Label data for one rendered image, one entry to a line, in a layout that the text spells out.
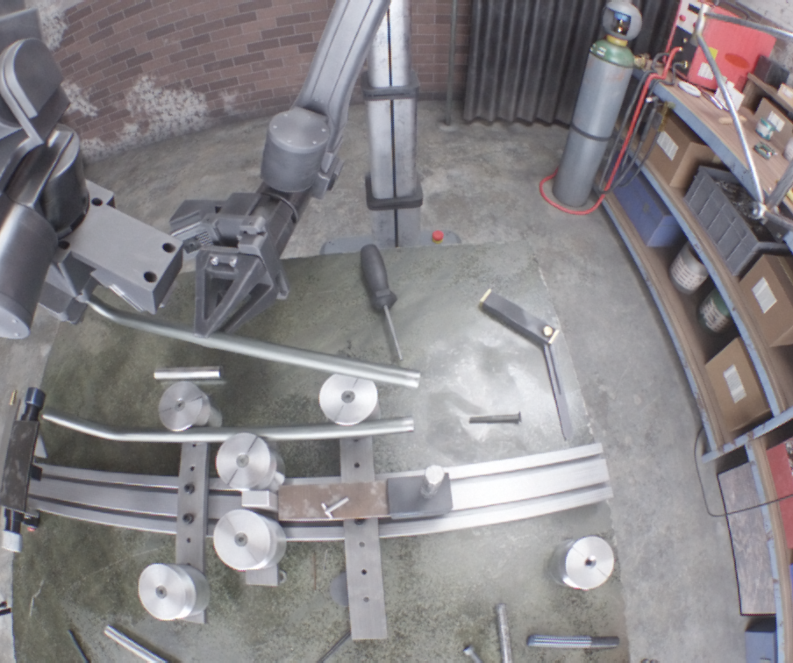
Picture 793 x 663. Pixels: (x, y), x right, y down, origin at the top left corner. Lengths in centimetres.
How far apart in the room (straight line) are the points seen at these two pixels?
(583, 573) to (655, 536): 117
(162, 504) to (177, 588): 11
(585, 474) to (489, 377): 15
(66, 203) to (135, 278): 7
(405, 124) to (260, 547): 73
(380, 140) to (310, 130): 45
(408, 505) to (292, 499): 10
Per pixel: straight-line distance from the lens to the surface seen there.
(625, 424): 157
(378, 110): 78
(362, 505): 33
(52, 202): 27
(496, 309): 49
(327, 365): 29
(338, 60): 41
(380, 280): 48
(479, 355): 46
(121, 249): 28
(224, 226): 37
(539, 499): 40
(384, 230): 96
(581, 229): 209
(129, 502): 48
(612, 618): 46
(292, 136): 36
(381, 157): 84
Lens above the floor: 128
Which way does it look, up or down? 58 degrees down
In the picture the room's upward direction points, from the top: 2 degrees counter-clockwise
